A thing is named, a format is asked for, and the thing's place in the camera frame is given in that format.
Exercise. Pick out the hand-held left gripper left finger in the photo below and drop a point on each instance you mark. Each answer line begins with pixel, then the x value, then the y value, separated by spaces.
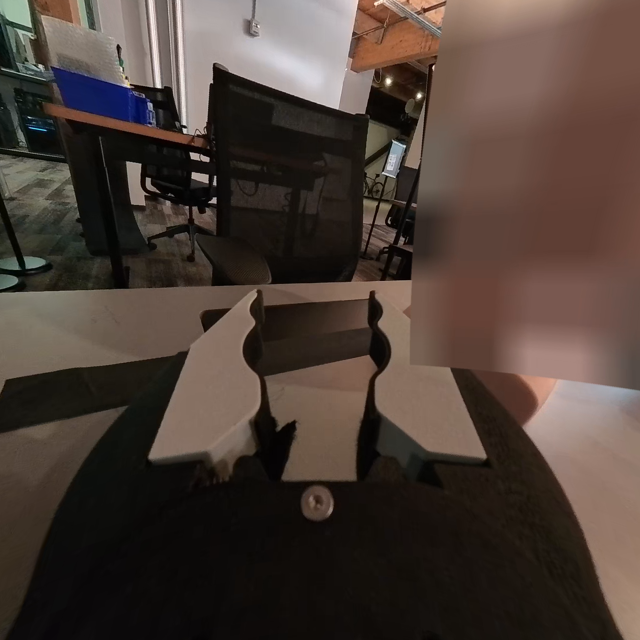
pixel 210 395

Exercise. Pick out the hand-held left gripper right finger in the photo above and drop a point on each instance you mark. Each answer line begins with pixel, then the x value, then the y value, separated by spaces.
pixel 425 410

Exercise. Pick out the black tape strip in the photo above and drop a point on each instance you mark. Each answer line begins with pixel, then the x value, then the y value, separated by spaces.
pixel 65 397

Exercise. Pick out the black mesh office chair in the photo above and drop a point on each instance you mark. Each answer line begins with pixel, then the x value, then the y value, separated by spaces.
pixel 295 190

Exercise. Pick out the round metal stanchion base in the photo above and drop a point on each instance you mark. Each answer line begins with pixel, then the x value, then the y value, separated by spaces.
pixel 27 263
pixel 9 282

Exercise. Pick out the bicycle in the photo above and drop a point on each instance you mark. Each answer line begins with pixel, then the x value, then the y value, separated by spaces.
pixel 373 186

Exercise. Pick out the sign on floor stand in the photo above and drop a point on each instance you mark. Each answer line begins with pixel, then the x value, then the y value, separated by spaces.
pixel 395 159

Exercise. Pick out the wooden desk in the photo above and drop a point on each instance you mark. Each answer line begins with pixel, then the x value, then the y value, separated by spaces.
pixel 120 129

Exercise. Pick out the blue plastic bin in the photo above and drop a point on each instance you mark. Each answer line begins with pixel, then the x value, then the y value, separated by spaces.
pixel 95 97

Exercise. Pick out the clear bubble wrap sheet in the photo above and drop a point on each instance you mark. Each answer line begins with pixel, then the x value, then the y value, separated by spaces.
pixel 80 45

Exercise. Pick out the black office chair red frame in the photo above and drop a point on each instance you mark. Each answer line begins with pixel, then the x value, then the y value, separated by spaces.
pixel 172 170

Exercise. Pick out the grey wall box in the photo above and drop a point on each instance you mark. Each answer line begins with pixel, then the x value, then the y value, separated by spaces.
pixel 254 26

